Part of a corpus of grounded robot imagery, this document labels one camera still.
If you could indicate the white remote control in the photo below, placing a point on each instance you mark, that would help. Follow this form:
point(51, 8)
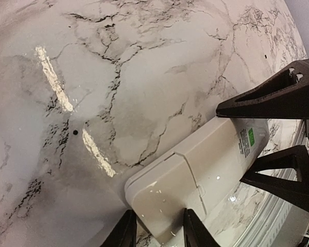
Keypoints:
point(219, 154)

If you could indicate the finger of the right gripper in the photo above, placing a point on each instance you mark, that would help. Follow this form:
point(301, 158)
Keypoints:
point(294, 192)
point(285, 95)

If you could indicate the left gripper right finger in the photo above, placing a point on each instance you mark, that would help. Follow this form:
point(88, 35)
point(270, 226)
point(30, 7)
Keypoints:
point(194, 231)

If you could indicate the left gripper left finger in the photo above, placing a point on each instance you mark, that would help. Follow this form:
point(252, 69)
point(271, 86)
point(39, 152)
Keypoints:
point(124, 233)

